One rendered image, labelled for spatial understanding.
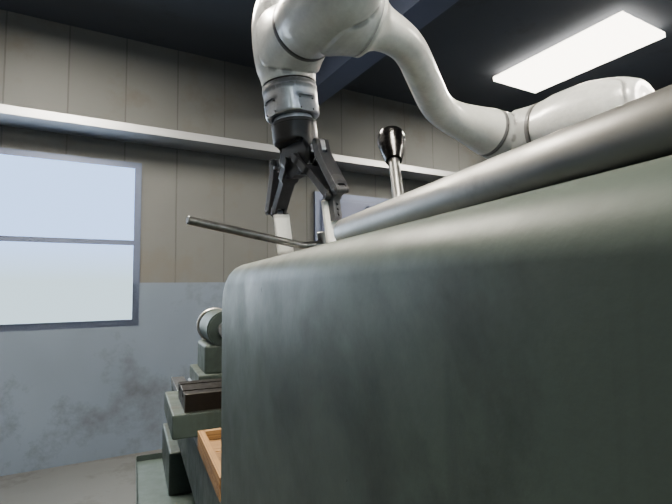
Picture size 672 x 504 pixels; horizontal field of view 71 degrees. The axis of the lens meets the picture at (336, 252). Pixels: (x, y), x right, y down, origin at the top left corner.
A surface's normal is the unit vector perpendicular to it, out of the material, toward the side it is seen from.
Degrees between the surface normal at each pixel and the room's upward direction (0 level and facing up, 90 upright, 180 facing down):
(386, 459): 90
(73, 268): 90
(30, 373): 90
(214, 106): 90
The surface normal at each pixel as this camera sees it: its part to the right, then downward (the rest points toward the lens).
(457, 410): -0.92, -0.02
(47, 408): 0.49, -0.07
